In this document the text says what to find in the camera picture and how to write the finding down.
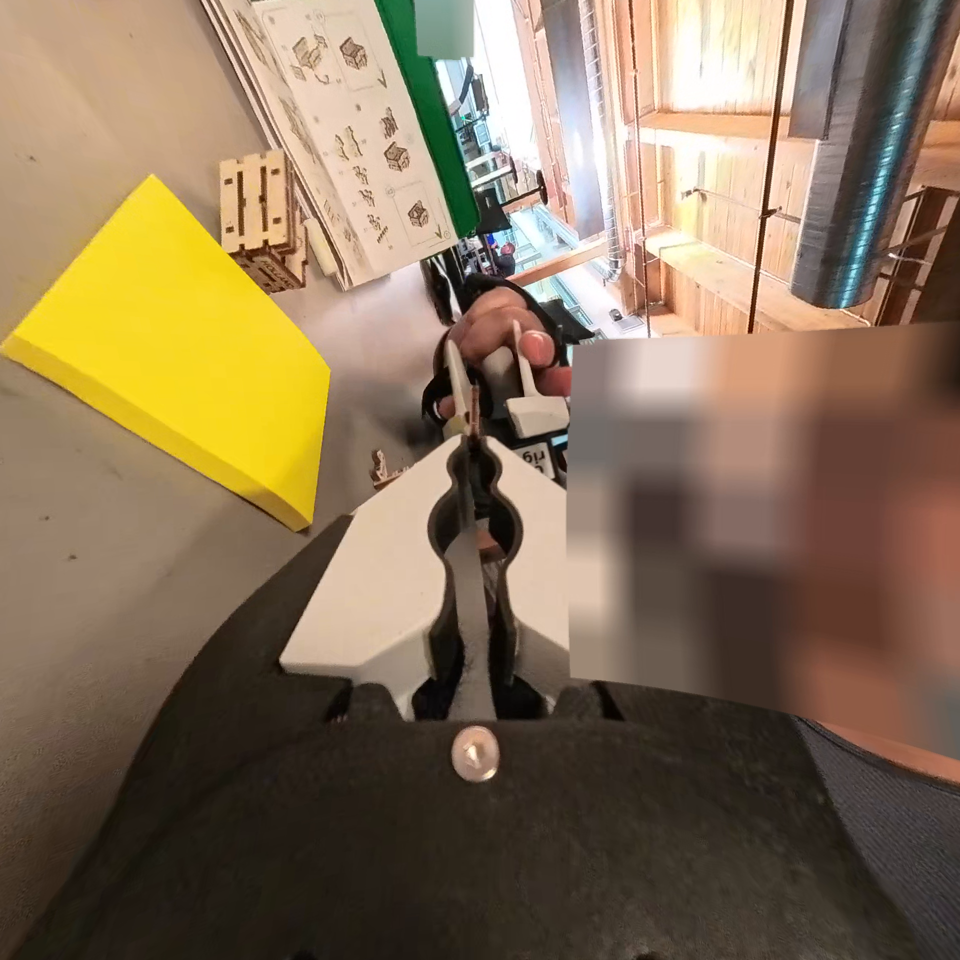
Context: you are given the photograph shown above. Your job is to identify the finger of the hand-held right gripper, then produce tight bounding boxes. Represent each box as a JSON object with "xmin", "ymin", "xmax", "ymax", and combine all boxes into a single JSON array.
[
  {"xmin": 504, "ymin": 320, "xmax": 571, "ymax": 441},
  {"xmin": 444, "ymin": 337, "xmax": 481, "ymax": 438}
]

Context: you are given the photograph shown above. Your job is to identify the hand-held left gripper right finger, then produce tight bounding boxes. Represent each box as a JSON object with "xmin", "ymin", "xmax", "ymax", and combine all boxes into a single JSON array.
[{"xmin": 480, "ymin": 436, "xmax": 570, "ymax": 714}]

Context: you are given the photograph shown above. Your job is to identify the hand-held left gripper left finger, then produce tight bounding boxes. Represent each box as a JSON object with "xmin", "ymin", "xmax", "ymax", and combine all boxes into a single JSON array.
[{"xmin": 279, "ymin": 435, "xmax": 472, "ymax": 723}]

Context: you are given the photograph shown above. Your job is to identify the person's right hand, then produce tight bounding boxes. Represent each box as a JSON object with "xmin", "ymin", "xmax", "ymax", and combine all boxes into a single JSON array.
[{"xmin": 437, "ymin": 287, "xmax": 573, "ymax": 421}]

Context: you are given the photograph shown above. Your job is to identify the small pale wooden piece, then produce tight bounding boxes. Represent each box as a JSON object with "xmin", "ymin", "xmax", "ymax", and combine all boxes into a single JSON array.
[{"xmin": 369, "ymin": 448, "xmax": 415, "ymax": 490}]

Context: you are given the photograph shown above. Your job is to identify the instruction booklet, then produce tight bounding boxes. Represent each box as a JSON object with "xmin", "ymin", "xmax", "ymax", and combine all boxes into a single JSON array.
[{"xmin": 198, "ymin": 0, "xmax": 460, "ymax": 291}]

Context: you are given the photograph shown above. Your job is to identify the green plastic bin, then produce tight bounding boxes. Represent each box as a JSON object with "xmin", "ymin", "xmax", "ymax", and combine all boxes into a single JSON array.
[{"xmin": 373, "ymin": 0, "xmax": 483, "ymax": 240}]

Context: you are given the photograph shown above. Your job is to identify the small wooden crate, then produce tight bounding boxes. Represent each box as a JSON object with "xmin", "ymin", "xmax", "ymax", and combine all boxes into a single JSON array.
[{"xmin": 219, "ymin": 147, "xmax": 310, "ymax": 291}]

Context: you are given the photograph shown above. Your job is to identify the yellow foam pad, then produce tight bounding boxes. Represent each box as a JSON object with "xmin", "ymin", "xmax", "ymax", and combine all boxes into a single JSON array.
[{"xmin": 0, "ymin": 174, "xmax": 333, "ymax": 534}]

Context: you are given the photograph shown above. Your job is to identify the person's torso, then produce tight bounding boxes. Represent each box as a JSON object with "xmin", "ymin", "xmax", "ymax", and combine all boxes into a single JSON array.
[{"xmin": 795, "ymin": 716, "xmax": 960, "ymax": 960}]

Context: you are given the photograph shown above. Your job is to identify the spiral metal duct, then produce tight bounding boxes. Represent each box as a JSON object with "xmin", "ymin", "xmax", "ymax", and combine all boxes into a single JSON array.
[{"xmin": 789, "ymin": 0, "xmax": 940, "ymax": 310}]

